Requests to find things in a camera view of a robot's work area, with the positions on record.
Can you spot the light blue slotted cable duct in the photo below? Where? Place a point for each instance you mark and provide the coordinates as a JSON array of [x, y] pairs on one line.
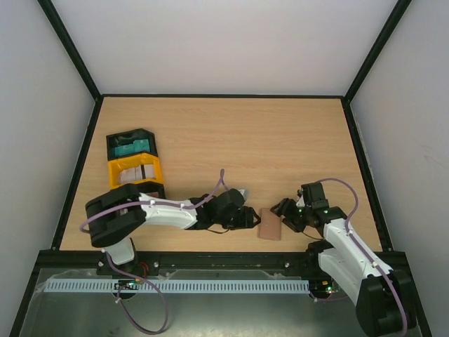
[[177, 286]]

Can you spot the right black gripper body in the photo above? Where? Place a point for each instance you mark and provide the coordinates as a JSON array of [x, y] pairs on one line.
[[290, 213]]

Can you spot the brown leather card holder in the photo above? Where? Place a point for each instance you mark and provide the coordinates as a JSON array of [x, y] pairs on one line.
[[270, 226]]

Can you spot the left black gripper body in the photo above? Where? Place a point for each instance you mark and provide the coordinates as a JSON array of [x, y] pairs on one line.
[[233, 222]]

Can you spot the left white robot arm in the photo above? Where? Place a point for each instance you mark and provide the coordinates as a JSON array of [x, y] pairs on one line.
[[115, 215]]

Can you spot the black bin with red cards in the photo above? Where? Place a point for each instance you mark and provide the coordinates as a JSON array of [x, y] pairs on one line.
[[152, 189]]

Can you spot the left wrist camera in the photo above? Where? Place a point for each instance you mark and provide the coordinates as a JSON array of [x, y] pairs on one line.
[[240, 196]]

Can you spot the yellow bin with white cards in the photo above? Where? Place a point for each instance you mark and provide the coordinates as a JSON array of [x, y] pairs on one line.
[[118, 165]]

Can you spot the white card stack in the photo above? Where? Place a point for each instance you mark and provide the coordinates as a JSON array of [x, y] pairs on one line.
[[141, 172]]

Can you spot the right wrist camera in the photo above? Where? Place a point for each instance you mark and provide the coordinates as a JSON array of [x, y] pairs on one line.
[[300, 199]]

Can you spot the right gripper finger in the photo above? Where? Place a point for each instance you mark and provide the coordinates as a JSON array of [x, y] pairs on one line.
[[281, 207], [293, 224]]

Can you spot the black bin with teal cards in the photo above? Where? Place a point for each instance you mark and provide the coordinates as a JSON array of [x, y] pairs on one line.
[[129, 143]]

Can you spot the teal card stack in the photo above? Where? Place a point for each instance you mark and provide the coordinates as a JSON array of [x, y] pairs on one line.
[[135, 147]]

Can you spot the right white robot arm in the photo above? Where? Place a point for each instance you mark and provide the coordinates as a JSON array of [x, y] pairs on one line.
[[382, 296]]

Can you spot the black aluminium frame rail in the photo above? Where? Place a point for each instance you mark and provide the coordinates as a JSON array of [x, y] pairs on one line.
[[157, 263]]

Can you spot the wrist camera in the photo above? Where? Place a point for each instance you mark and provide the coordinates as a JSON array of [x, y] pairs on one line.
[[240, 196], [300, 199]]

